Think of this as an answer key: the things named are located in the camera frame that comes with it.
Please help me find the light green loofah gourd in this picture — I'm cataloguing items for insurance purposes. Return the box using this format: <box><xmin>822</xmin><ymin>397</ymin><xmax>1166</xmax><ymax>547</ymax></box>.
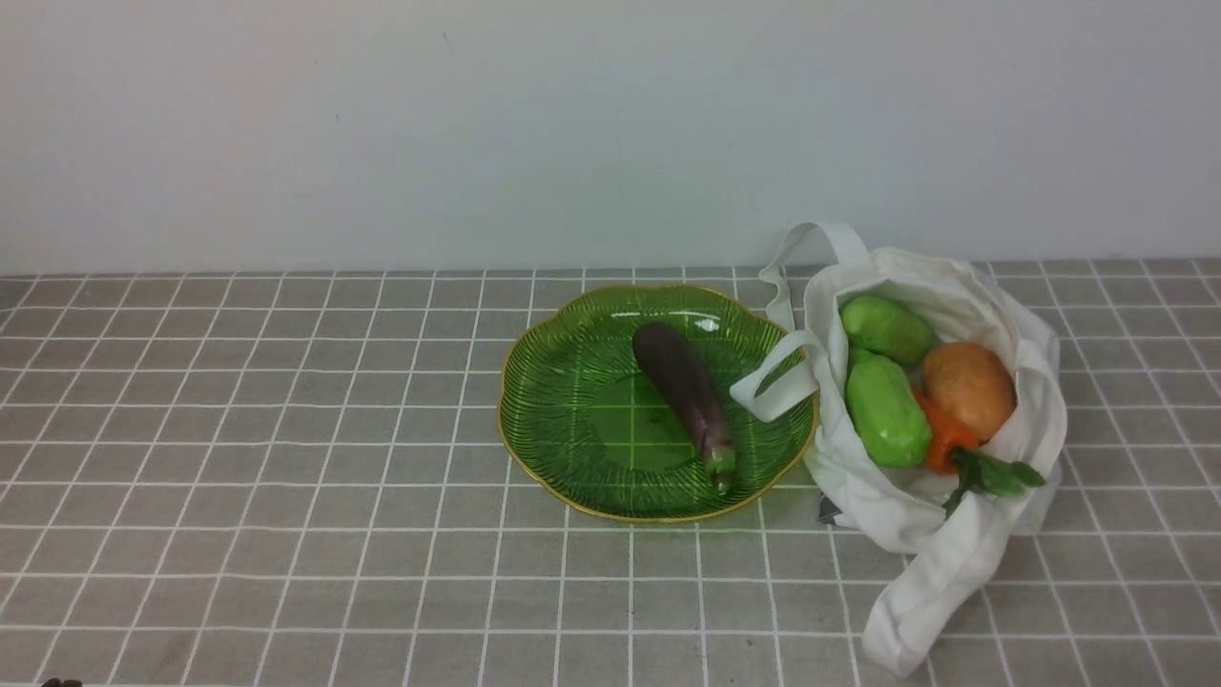
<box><xmin>842</xmin><ymin>347</ymin><xmax>933</xmax><ymax>469</ymax></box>

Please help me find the green gourd in bag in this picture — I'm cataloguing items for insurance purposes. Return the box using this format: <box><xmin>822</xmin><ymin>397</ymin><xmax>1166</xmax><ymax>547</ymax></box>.
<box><xmin>838</xmin><ymin>293</ymin><xmax>937</xmax><ymax>369</ymax></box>

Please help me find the white cloth tote bag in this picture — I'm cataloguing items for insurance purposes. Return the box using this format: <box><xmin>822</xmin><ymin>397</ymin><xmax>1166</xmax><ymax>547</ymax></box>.
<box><xmin>730</xmin><ymin>222</ymin><xmax>1068</xmax><ymax>677</ymax></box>

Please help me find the purple eggplant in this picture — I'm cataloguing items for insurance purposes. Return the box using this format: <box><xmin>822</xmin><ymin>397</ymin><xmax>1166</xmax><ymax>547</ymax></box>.
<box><xmin>631</xmin><ymin>322</ymin><xmax>736</xmax><ymax>495</ymax></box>

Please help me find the green glass plate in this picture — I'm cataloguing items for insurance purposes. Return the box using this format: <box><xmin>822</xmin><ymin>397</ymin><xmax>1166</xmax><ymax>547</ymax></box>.
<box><xmin>498</xmin><ymin>286</ymin><xmax>819</xmax><ymax>525</ymax></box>

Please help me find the brown potato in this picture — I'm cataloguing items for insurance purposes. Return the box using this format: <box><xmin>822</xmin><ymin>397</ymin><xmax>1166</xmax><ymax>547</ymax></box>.
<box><xmin>921</xmin><ymin>340</ymin><xmax>1020</xmax><ymax>444</ymax></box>

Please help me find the grey checkered tablecloth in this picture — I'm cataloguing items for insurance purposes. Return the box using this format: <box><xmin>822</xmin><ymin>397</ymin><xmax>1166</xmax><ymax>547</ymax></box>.
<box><xmin>1</xmin><ymin>260</ymin><xmax>1220</xmax><ymax>686</ymax></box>

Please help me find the orange carrot with leaves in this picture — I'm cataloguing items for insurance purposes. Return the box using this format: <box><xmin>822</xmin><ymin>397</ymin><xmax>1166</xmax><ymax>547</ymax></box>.
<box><xmin>913</xmin><ymin>387</ymin><xmax>1046</xmax><ymax>516</ymax></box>

